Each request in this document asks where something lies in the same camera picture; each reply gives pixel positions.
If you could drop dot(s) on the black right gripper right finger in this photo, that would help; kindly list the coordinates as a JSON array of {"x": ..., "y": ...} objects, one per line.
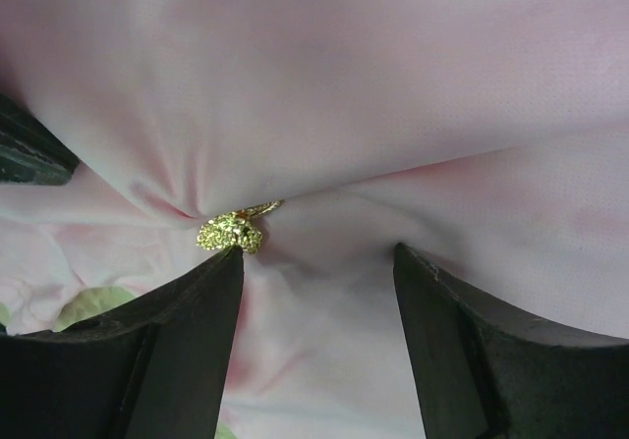
[{"x": 484, "y": 368}]

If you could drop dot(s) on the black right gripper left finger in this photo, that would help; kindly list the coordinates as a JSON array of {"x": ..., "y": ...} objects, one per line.
[{"x": 154, "y": 367}]

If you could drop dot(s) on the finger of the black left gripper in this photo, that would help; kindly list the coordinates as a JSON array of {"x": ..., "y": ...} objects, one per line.
[{"x": 30, "y": 154}]

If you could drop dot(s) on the gold rhinestone brooch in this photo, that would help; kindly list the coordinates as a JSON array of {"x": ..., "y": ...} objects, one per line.
[{"x": 235, "y": 229}]

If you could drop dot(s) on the pink garment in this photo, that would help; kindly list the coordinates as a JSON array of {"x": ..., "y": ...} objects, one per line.
[{"x": 490, "y": 135}]

